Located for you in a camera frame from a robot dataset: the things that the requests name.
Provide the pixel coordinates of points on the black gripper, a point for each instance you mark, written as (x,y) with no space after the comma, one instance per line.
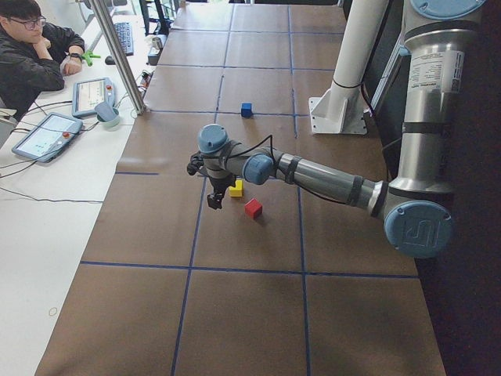
(220,184)

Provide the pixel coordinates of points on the yellow cube block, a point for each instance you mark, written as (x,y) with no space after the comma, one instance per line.
(236,190)

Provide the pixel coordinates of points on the red cube block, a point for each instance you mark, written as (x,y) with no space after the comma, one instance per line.
(253,208)

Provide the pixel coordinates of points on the blue cube block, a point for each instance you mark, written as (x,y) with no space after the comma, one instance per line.
(246,110)

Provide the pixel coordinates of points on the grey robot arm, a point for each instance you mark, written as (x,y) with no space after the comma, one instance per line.
(414,206)

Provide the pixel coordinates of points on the black electronics box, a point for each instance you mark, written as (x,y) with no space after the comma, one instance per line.
(154,54)

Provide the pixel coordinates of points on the far teach pendant tablet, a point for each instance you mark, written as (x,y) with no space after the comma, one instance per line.
(87,94)

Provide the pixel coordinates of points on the teach pendant tablet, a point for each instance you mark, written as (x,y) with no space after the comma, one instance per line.
(48,138)
(87,94)

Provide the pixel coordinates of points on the metal cup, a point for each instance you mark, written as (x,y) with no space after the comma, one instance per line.
(157,43)

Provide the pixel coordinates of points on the black computer mouse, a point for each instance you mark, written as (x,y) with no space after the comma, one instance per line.
(109,60)

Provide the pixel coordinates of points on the near teach pendant tablet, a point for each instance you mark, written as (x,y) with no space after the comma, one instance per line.
(48,138)

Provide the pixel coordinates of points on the green plastic tool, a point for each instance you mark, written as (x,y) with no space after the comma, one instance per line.
(89,56)

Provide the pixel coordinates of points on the black keyboard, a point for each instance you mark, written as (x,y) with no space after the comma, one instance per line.
(125,37)

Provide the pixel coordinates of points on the person in black jacket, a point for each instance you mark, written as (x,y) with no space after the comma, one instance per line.
(36,55)

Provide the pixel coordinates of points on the white camera pole with base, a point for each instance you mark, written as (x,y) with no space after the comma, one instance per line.
(340,109)

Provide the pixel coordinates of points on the aluminium frame post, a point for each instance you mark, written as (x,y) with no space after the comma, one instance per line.
(107,27)

